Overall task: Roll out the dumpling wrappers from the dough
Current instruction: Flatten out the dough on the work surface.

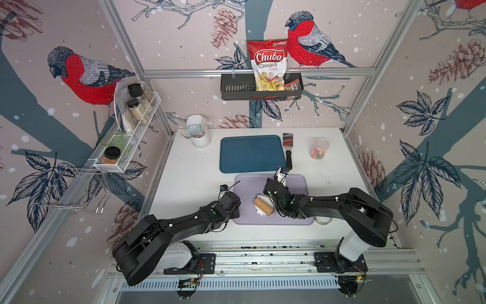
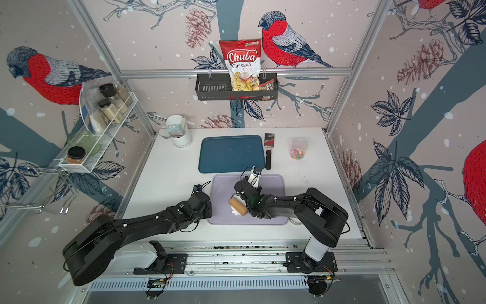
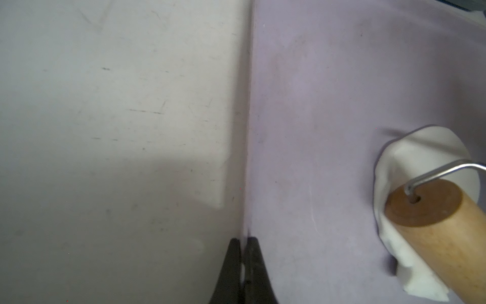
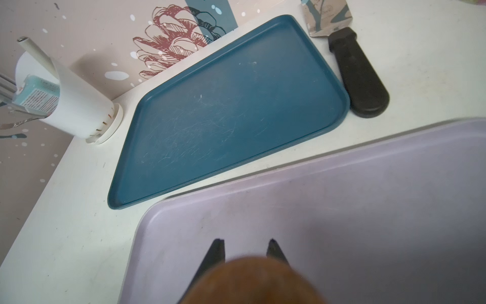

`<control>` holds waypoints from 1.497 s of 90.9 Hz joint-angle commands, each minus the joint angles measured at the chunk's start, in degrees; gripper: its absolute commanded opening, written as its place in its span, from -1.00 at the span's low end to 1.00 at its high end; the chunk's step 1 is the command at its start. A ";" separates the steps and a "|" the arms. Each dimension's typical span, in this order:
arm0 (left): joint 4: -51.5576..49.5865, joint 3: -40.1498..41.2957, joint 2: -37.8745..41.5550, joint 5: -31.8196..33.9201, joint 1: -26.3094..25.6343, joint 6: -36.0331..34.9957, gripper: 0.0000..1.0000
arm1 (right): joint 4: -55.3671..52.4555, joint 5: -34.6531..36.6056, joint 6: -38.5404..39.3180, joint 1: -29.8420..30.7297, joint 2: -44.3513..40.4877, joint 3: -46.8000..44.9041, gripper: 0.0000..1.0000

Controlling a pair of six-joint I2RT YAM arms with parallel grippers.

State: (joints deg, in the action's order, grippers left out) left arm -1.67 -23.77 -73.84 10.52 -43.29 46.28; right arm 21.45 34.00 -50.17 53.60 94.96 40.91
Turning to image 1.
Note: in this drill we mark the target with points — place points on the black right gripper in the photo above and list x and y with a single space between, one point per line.
269 182

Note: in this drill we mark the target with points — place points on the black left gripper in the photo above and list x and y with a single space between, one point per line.
236 211

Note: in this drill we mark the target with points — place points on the lilac silicone mat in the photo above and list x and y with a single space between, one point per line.
247 188

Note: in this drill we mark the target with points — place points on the white dough lump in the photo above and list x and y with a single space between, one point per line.
260 212

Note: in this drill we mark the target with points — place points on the wooden rolling pin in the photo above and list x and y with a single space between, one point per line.
264 203

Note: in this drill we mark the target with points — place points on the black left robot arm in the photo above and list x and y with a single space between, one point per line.
139 252

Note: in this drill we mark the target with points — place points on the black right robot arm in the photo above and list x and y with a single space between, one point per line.
367 217

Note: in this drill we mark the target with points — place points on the clear cup with candies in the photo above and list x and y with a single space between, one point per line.
319 148

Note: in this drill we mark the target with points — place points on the teal plastic tray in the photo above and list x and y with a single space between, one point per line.
244 154

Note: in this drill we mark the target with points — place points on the small dark snack packet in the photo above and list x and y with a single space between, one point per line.
293 86

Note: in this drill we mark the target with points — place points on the teal paper carton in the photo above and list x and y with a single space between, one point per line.
197 130

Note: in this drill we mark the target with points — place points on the white utensil holder cup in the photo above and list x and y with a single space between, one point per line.
202 142

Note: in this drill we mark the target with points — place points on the red Chuba chips bag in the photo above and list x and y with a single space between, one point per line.
269 64

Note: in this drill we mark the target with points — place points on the short brown powder jar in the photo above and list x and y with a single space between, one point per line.
111 155

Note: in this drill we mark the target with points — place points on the black lid spice jar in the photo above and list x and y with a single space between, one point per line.
136 91
137 111

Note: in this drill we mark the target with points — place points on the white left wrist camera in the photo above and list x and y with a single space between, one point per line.
224 188

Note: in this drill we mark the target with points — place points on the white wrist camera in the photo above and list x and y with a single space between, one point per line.
281 175
224 188

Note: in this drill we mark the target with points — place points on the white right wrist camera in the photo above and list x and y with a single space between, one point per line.
281 175

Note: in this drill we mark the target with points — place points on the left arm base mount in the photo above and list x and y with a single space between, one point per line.
184 259

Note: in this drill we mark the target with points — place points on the metal ring cutter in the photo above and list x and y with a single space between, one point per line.
322 220

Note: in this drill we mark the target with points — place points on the black wire wall basket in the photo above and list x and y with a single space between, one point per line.
245 86

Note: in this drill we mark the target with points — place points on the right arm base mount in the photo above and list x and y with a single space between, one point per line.
350 275

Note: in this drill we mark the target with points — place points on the clear acrylic wall shelf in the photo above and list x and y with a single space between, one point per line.
127 124

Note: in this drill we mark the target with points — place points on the wire wall rack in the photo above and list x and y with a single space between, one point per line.
88 192

